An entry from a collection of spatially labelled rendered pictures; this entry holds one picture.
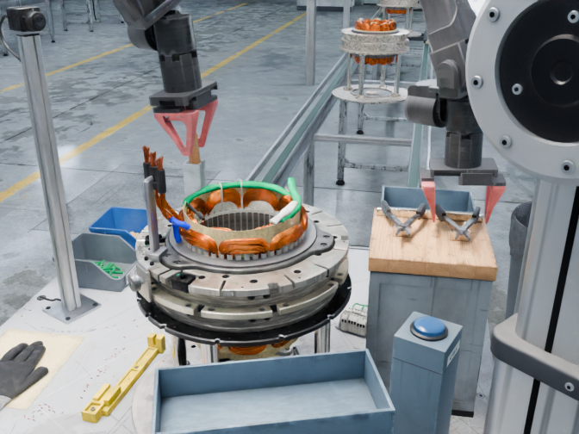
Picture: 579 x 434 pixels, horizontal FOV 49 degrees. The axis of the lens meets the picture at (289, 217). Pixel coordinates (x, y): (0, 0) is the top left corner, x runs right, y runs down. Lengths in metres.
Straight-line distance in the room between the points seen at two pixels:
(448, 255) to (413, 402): 0.24
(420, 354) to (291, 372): 0.18
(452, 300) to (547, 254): 0.45
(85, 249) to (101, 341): 0.36
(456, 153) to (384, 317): 0.28
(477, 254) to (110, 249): 0.91
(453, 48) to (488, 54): 0.48
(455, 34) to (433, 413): 0.53
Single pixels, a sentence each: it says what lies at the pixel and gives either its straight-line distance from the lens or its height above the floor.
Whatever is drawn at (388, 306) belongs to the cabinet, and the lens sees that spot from 1.02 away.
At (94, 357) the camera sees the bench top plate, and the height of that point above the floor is 0.78.
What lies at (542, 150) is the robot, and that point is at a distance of 0.48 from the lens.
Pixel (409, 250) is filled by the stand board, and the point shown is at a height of 1.06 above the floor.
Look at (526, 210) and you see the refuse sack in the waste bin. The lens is 2.64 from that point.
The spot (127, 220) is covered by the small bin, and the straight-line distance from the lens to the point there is 1.74.
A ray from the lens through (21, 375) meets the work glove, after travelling 1.26.
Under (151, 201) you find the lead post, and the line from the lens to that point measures 0.88.
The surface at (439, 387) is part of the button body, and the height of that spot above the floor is 0.98.
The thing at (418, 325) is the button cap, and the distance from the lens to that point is 0.87.
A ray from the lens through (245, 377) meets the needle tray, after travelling 0.76.
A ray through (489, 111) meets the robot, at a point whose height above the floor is 1.39.
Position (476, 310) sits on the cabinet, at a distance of 1.03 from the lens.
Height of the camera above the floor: 1.51
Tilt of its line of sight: 24 degrees down
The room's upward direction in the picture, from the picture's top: straight up
